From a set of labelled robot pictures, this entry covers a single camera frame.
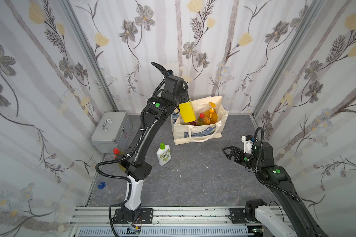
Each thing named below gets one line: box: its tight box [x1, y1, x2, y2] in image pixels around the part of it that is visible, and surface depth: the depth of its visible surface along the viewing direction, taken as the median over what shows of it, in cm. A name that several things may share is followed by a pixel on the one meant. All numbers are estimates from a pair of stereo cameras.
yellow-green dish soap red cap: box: [197, 112, 206, 126], surface depth 99 cm
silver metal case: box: [89, 111, 133, 154], surface depth 92 cm
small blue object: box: [97, 181, 106, 190], surface depth 86 cm
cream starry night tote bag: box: [171, 95, 229, 146], surface depth 93 cm
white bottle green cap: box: [156, 142, 172, 166], surface depth 85 cm
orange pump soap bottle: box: [204, 101, 218, 125], surface depth 98 cm
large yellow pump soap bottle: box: [178, 100, 196, 123], surface depth 80 cm
